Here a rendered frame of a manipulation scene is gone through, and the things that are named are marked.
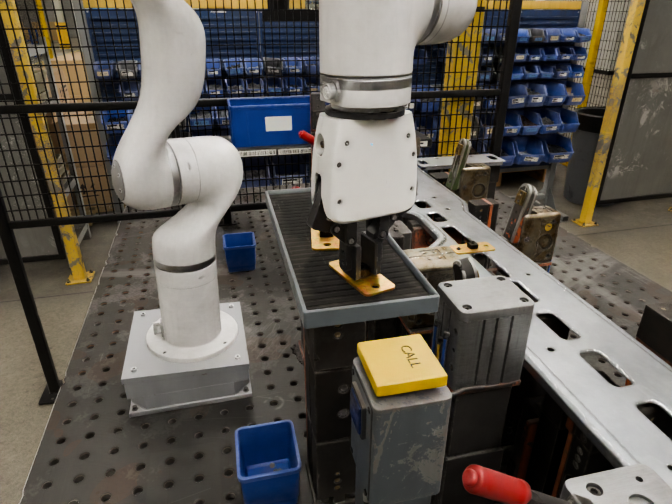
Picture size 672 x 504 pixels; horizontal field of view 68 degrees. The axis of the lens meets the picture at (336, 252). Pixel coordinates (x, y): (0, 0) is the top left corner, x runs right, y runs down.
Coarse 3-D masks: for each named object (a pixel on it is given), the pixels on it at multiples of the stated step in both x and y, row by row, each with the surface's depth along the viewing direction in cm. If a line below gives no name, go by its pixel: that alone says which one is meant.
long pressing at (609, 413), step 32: (448, 192) 129; (448, 224) 110; (480, 224) 110; (512, 256) 95; (544, 288) 84; (576, 320) 75; (608, 320) 76; (544, 352) 68; (576, 352) 68; (608, 352) 68; (640, 352) 68; (544, 384) 63; (576, 384) 62; (608, 384) 62; (640, 384) 62; (576, 416) 57; (608, 416) 57; (640, 416) 57; (608, 448) 53; (640, 448) 53
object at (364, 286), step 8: (336, 264) 56; (336, 272) 55; (344, 272) 54; (368, 272) 54; (352, 280) 53; (360, 280) 53; (368, 280) 53; (376, 280) 53; (384, 280) 53; (360, 288) 51; (368, 288) 51; (376, 288) 51; (384, 288) 51; (392, 288) 51; (368, 296) 50
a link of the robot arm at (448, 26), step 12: (444, 0) 43; (456, 0) 44; (468, 0) 44; (444, 12) 43; (456, 12) 44; (468, 12) 45; (444, 24) 44; (456, 24) 45; (468, 24) 47; (432, 36) 45; (444, 36) 46; (456, 36) 47
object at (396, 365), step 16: (416, 336) 44; (368, 352) 42; (384, 352) 42; (400, 352) 42; (416, 352) 42; (432, 352) 42; (368, 368) 40; (384, 368) 40; (400, 368) 40; (416, 368) 40; (432, 368) 40; (384, 384) 38; (400, 384) 39; (416, 384) 39; (432, 384) 39
